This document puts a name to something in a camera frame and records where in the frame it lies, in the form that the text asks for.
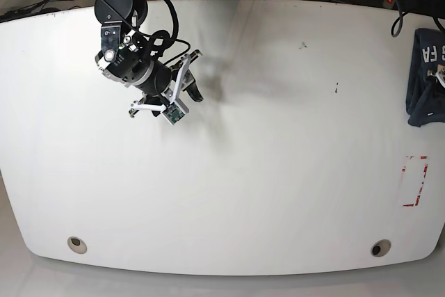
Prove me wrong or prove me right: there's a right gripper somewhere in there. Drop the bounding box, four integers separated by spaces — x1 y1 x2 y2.
137 62 203 103

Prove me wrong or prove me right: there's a dark blue T-shirt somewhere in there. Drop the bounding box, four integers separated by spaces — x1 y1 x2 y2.
405 28 444 127

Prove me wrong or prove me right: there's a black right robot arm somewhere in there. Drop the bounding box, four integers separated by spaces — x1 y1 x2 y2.
94 0 179 105

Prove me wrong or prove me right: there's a red tape rectangle marking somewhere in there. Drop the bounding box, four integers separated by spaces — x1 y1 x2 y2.
399 156 428 207

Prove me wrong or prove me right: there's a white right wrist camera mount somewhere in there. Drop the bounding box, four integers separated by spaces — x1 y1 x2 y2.
129 49 202 125

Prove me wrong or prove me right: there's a left table cable grommet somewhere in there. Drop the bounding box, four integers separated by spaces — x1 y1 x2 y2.
67 236 88 255

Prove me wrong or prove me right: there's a table cable grommet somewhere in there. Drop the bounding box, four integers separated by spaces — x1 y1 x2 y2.
67 236 88 255
371 239 391 257

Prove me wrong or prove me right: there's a right table cable grommet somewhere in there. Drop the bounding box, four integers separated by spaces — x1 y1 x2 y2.
371 239 391 257

